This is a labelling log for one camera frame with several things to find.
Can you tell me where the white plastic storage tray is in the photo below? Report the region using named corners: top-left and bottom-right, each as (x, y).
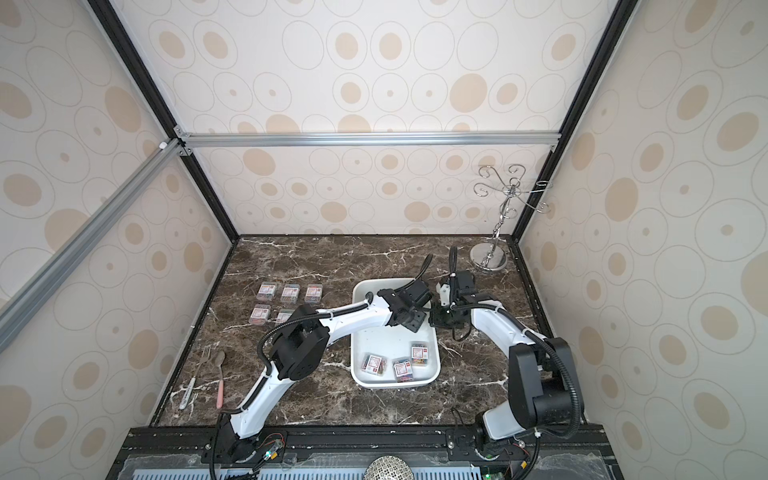
top-left (350, 277), bottom-right (442, 390)

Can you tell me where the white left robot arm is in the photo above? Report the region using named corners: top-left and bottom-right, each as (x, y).
top-left (230, 280), bottom-right (432, 439)

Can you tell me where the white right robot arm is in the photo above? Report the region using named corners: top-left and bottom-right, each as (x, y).
top-left (430, 271), bottom-right (584, 440)

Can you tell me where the metal mesh ball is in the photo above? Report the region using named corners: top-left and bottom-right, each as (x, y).
top-left (363, 455), bottom-right (415, 480)

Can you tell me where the silver wire hook stand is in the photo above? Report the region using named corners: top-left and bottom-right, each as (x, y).
top-left (469, 163), bottom-right (551, 272)

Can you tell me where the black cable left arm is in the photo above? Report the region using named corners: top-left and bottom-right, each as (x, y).
top-left (206, 253), bottom-right (434, 433)

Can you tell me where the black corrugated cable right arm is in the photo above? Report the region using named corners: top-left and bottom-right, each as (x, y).
top-left (479, 299), bottom-right (584, 440)

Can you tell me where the spoon with pink handle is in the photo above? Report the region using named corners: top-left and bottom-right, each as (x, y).
top-left (213, 350), bottom-right (226, 410)

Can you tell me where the horizontal aluminium rail back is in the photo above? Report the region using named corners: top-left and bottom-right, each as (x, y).
top-left (181, 131), bottom-right (561, 148)

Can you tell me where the diagonal aluminium rail left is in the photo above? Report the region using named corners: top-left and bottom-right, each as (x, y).
top-left (1, 138), bottom-right (182, 350)

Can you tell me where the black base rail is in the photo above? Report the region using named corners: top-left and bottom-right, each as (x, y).
top-left (107, 424), bottom-right (623, 479)

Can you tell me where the black corner frame post left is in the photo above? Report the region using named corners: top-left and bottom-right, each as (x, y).
top-left (87, 0), bottom-right (240, 244)

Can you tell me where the black corner frame post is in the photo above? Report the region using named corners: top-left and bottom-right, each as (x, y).
top-left (509, 0), bottom-right (638, 246)
top-left (87, 0), bottom-right (240, 244)

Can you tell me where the black corner frame post right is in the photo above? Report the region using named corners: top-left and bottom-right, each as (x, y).
top-left (509, 0), bottom-right (638, 246)

